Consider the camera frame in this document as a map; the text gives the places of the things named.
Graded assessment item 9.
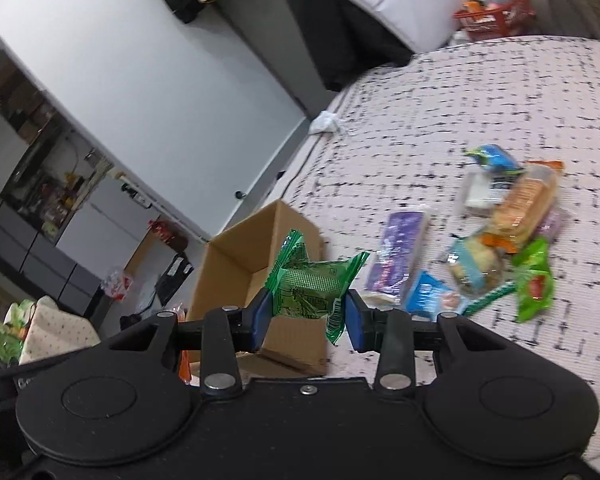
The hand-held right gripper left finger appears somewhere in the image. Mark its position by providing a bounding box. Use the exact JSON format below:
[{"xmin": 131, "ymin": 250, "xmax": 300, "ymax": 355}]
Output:
[{"xmin": 107, "ymin": 287, "xmax": 272, "ymax": 395}]

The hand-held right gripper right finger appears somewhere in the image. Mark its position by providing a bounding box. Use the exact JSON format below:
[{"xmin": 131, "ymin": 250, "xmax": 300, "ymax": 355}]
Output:
[{"xmin": 345, "ymin": 289, "xmax": 518, "ymax": 391}]

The green checked snack packet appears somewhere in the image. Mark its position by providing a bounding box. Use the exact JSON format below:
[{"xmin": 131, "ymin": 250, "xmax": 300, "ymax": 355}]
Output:
[{"xmin": 265, "ymin": 229, "xmax": 371, "ymax": 346}]

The brown cardboard box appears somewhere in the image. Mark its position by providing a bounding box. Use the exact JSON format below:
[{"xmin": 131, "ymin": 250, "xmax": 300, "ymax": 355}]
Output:
[{"xmin": 186, "ymin": 200, "xmax": 331, "ymax": 378}]

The white and black snack packet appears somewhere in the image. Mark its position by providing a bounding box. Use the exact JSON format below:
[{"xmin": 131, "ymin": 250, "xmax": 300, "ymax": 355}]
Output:
[{"xmin": 455, "ymin": 170, "xmax": 511, "ymax": 218}]

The small blue snack packet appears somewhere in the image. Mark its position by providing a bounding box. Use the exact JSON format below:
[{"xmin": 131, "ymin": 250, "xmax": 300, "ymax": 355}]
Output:
[{"xmin": 404, "ymin": 270, "xmax": 468, "ymax": 318}]

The cream dotted cloth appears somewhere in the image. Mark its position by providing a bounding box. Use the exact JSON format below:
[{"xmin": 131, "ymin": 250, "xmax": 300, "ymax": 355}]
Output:
[{"xmin": 19, "ymin": 296, "xmax": 101, "ymax": 365}]

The black bag with label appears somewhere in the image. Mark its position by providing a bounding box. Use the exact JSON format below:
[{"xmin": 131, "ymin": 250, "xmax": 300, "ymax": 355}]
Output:
[{"xmin": 155, "ymin": 254, "xmax": 193, "ymax": 306}]

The clear bread packet blue label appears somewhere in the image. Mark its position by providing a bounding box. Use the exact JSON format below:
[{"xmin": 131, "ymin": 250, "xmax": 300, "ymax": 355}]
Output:
[{"xmin": 442, "ymin": 235, "xmax": 506, "ymax": 296}]

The thin green stick packet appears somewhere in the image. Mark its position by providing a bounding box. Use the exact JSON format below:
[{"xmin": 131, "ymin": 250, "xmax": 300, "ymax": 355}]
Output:
[{"xmin": 462, "ymin": 280, "xmax": 518, "ymax": 317}]

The red and white plastic bag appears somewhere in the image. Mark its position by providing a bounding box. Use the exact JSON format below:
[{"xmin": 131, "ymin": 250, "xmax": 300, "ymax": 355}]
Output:
[{"xmin": 100, "ymin": 269, "xmax": 133, "ymax": 301}]

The grey cabinet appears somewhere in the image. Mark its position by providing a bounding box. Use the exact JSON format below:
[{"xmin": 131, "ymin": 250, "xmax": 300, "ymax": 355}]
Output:
[{"xmin": 0, "ymin": 175, "xmax": 103, "ymax": 331}]

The white power strip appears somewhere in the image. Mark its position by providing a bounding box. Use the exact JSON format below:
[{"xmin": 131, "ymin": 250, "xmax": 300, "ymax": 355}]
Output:
[{"xmin": 120, "ymin": 175, "xmax": 153, "ymax": 208}]

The green snack packet red label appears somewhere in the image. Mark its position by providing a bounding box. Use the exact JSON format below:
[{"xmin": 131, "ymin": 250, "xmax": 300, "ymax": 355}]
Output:
[{"xmin": 511, "ymin": 236, "xmax": 555, "ymax": 323}]

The orange sliced bread packet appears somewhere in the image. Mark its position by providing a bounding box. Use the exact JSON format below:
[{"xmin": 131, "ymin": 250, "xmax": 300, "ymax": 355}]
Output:
[{"xmin": 482, "ymin": 160, "xmax": 566, "ymax": 253}]

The blue and green snack packet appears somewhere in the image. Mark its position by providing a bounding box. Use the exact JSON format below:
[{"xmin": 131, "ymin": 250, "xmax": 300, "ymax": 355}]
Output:
[{"xmin": 464, "ymin": 144, "xmax": 523, "ymax": 173}]

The pale purple snack packet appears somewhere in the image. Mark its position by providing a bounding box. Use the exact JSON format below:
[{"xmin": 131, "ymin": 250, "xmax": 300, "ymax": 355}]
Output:
[{"xmin": 540, "ymin": 207, "xmax": 566, "ymax": 241}]

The white black patterned bedspread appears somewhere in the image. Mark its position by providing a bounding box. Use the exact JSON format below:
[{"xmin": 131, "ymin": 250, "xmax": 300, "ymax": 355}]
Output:
[{"xmin": 275, "ymin": 35, "xmax": 600, "ymax": 461}]

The cluttered kitchen shelf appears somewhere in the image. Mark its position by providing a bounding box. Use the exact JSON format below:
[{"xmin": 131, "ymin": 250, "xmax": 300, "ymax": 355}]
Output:
[{"xmin": 0, "ymin": 67, "xmax": 116, "ymax": 241}]

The black clothing pile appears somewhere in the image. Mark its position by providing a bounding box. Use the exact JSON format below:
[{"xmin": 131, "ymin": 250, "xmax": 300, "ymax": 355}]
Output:
[{"xmin": 279, "ymin": 0, "xmax": 416, "ymax": 92}]

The white tote bag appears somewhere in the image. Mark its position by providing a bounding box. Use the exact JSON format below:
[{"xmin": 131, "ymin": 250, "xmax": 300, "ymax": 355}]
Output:
[{"xmin": 328, "ymin": 0, "xmax": 496, "ymax": 53}]

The orange plastic basket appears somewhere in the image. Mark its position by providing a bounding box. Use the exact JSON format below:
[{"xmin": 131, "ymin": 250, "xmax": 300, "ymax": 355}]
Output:
[{"xmin": 452, "ymin": 0, "xmax": 537, "ymax": 41}]

